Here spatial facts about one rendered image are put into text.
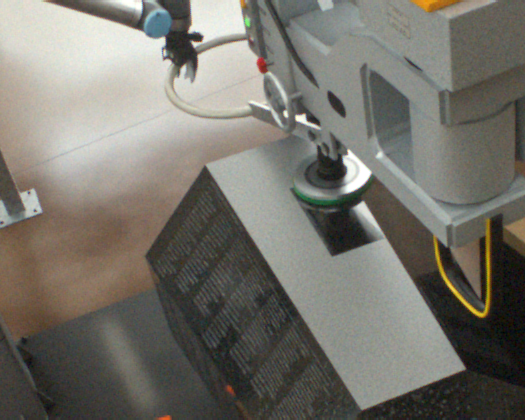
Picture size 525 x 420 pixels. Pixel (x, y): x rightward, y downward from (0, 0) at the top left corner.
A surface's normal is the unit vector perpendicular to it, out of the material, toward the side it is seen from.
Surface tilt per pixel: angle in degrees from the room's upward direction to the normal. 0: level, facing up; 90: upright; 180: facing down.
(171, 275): 45
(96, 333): 0
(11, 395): 90
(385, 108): 90
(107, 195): 0
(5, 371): 90
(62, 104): 0
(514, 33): 90
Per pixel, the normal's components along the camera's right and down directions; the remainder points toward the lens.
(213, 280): -0.74, -0.28
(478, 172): 0.18, 0.62
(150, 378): -0.14, -0.75
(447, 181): -0.43, 0.64
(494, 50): 0.44, 0.54
